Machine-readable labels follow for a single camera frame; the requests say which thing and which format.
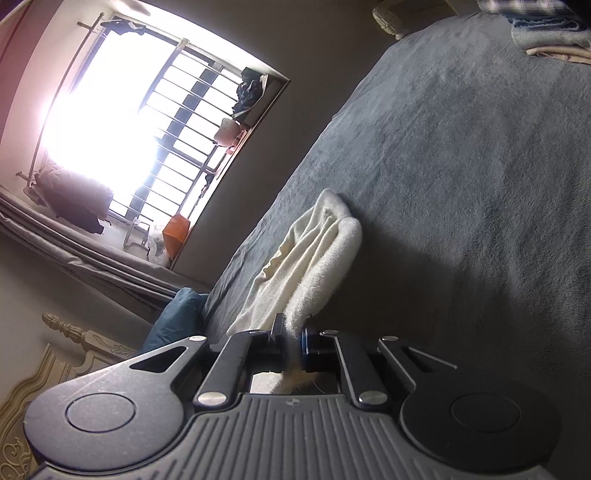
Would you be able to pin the carved cream bedpost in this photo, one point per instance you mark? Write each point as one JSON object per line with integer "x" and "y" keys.
{"x": 392, "y": 18}

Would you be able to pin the blue pillow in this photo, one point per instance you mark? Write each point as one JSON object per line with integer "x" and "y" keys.
{"x": 178, "y": 318}

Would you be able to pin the beige folded cloth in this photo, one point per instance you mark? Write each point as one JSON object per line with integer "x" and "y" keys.
{"x": 563, "y": 54}

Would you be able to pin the pink ceramic pot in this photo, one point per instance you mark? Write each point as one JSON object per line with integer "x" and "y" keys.
{"x": 226, "y": 131}

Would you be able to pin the small dark hanging cloth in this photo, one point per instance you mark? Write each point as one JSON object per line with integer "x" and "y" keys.
{"x": 124, "y": 26}

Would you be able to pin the cream fuzzy deer sweater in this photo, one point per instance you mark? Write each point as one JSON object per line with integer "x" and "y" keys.
{"x": 314, "y": 254}

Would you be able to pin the bright window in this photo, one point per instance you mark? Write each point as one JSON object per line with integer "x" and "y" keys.
{"x": 115, "y": 115}

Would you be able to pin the black bag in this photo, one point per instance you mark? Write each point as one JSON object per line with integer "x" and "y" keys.
{"x": 249, "y": 94}

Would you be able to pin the clothes drying rod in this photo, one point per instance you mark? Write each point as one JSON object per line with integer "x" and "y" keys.
{"x": 51, "y": 106}

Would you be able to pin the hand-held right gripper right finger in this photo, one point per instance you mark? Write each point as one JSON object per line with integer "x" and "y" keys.
{"x": 307, "y": 353}

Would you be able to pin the blue folded jeans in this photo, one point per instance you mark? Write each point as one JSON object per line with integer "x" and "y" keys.
{"x": 545, "y": 22}

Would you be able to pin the grey curtain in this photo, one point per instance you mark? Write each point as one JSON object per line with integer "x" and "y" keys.
{"x": 69, "y": 249}

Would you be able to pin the grey folded cloth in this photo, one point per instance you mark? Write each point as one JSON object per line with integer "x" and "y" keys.
{"x": 549, "y": 38}

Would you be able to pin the metal window railing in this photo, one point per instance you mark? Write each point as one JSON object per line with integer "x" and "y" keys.
{"x": 194, "y": 115}

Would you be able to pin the carved cream headboard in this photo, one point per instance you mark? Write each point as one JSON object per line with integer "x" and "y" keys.
{"x": 32, "y": 392}

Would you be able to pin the grey bed blanket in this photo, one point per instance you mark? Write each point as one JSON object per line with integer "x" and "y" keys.
{"x": 461, "y": 184}

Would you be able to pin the dark hanging garment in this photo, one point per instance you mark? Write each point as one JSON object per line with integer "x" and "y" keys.
{"x": 74, "y": 198}

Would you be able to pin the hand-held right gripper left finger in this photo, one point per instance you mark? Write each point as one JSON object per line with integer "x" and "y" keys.
{"x": 276, "y": 346}

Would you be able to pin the white plastic bag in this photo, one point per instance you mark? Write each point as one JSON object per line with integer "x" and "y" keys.
{"x": 158, "y": 244}

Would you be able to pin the orange bag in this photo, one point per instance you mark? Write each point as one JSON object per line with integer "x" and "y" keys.
{"x": 176, "y": 233}

